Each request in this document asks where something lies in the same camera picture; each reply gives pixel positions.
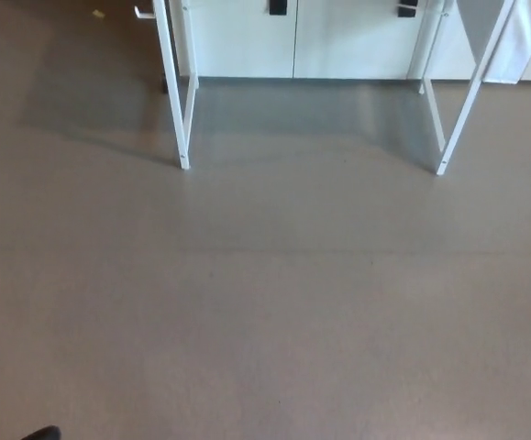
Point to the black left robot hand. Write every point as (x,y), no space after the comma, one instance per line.
(42,434)

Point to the white fabric desk pouch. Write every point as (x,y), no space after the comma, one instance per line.
(522,46)

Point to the small yellow floor scrap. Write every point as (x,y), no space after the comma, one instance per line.
(98,14)

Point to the white desk hook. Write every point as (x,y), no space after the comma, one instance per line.
(143,14)

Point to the white metal-frame desk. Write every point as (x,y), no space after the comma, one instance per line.
(173,91)

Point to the white cabinet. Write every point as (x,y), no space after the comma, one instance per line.
(246,46)

